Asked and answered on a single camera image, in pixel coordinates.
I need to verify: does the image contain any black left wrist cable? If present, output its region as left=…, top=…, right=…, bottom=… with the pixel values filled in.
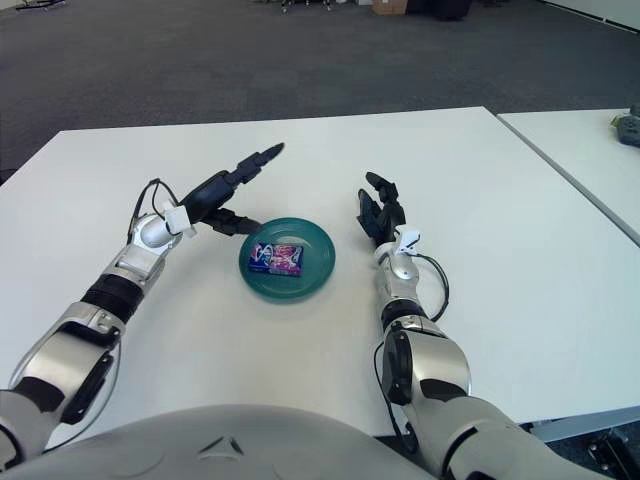
left=128, top=177, right=181, bottom=236

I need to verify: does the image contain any black right elbow cable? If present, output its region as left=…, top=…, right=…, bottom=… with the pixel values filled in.
left=372, top=342, right=419, bottom=454

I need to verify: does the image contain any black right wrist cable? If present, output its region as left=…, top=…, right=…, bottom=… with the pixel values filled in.
left=417, top=252, right=449, bottom=321

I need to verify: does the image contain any grey robot torso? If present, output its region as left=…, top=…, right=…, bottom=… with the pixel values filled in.
left=0, top=403, right=451, bottom=480

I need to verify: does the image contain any black equipment case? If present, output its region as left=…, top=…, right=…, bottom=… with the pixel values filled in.
left=407, top=0, right=472, bottom=21

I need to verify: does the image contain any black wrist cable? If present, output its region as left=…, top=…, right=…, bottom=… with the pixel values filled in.
left=128, top=177, right=181, bottom=236
left=417, top=252, right=449, bottom=321

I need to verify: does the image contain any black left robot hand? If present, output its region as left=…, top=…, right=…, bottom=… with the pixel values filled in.
left=178, top=142, right=286, bottom=239

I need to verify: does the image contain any grey handheld device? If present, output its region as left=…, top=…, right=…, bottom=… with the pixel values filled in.
left=609, top=102, right=640, bottom=146

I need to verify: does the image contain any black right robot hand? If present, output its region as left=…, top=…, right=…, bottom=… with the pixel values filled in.
left=354, top=171, right=407, bottom=249

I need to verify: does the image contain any white office table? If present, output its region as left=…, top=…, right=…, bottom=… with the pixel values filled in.
left=494, top=107, right=640, bottom=246

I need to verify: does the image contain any black table foot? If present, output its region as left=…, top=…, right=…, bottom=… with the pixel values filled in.
left=587, top=427, right=640, bottom=480

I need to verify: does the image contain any green round plate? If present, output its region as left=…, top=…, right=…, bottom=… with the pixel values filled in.
left=238, top=216, right=337, bottom=304

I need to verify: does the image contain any blue purple gum pack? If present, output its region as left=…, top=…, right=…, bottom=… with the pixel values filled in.
left=248, top=242, right=306, bottom=277

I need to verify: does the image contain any grey table leg frame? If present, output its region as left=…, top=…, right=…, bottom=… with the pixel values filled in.
left=519, top=417, right=616, bottom=444

